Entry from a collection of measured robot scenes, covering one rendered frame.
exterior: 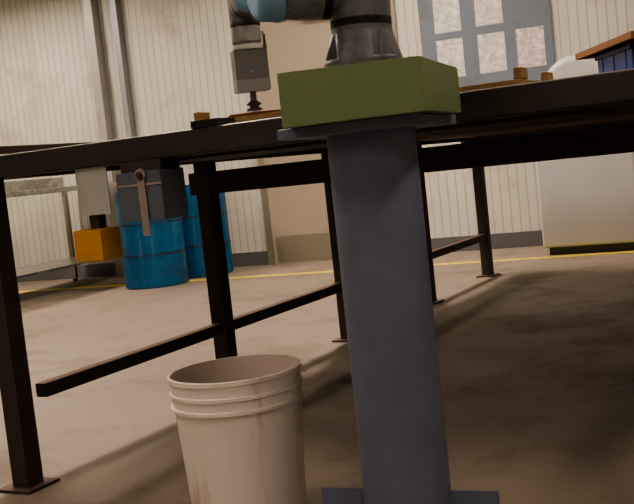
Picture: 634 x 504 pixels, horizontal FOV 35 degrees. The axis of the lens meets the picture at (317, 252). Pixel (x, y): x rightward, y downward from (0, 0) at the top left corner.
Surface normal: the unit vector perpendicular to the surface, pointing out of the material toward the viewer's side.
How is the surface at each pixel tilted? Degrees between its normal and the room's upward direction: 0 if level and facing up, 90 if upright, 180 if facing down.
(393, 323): 90
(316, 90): 90
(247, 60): 90
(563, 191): 90
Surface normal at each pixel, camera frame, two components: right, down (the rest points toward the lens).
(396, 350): 0.02, 0.08
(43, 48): -0.37, 0.11
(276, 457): 0.55, 0.07
